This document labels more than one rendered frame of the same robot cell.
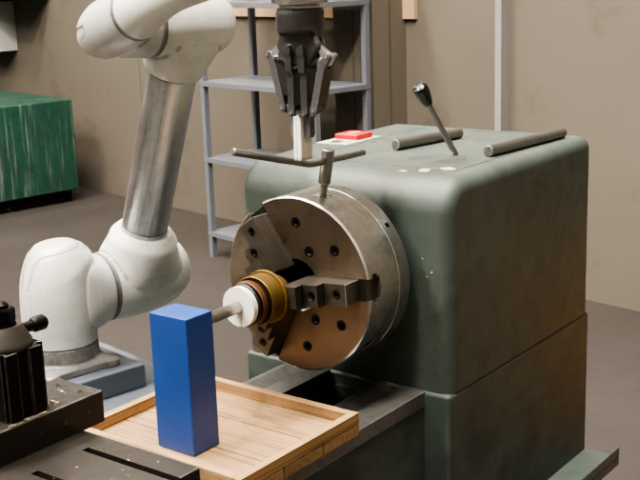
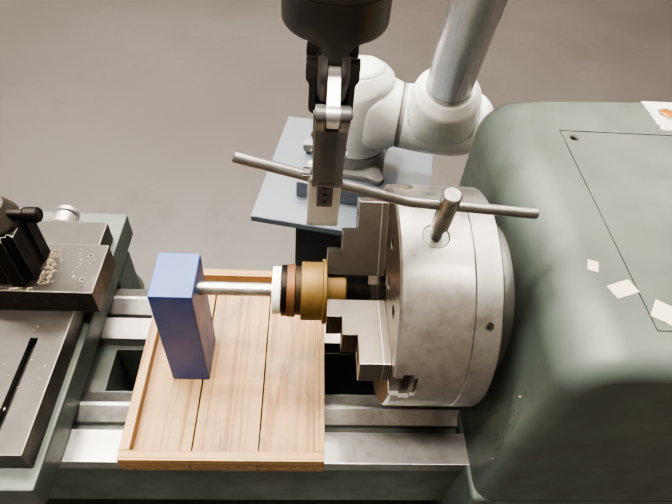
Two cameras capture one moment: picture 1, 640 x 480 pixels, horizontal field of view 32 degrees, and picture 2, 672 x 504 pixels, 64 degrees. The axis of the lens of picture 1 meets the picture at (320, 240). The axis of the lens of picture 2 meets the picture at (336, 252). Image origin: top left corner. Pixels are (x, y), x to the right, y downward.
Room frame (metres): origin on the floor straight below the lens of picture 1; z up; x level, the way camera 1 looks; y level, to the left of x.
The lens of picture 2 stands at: (1.53, -0.26, 1.70)
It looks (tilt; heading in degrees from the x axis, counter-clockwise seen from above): 48 degrees down; 47
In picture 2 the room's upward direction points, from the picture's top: 6 degrees clockwise
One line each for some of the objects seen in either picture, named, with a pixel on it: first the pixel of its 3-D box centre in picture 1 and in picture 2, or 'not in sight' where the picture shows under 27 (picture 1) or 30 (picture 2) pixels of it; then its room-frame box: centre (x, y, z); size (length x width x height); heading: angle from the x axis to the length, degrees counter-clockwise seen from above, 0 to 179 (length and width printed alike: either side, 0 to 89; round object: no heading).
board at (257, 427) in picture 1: (217, 430); (235, 358); (1.74, 0.18, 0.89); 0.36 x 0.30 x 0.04; 53
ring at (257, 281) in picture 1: (260, 298); (313, 290); (1.84, 0.10, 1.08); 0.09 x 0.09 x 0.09; 53
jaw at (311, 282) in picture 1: (329, 291); (367, 343); (1.84, -0.01, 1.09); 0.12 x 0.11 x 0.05; 53
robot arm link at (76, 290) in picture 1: (61, 290); (362, 104); (2.33, 0.56, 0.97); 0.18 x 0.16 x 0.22; 132
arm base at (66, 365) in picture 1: (54, 355); (345, 148); (2.31, 0.58, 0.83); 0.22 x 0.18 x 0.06; 132
